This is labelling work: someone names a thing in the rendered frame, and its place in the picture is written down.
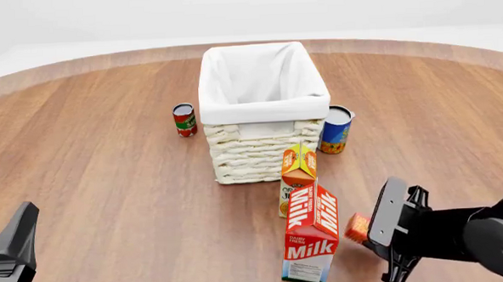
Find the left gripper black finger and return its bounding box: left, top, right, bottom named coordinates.
left=0, top=200, right=42, bottom=271

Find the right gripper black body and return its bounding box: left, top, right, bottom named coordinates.
left=379, top=185, right=435, bottom=282

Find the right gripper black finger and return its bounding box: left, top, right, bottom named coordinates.
left=363, top=238, right=392, bottom=261

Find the orange-red butter box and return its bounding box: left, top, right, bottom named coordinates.
left=342, top=211, right=372, bottom=246

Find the wicker basket with white liner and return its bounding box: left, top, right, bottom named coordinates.
left=195, top=40, right=335, bottom=187

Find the grey flat plate on stalk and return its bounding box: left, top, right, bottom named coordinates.
left=365, top=176, right=412, bottom=248

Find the red and white milk carton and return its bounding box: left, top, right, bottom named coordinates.
left=277, top=177, right=342, bottom=282

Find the orange juice carton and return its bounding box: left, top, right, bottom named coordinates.
left=275, top=141, right=320, bottom=219

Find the blue printed tin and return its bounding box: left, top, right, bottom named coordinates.
left=316, top=104, right=359, bottom=156

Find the red and green soup tin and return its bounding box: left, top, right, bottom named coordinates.
left=172, top=102, right=200, bottom=138

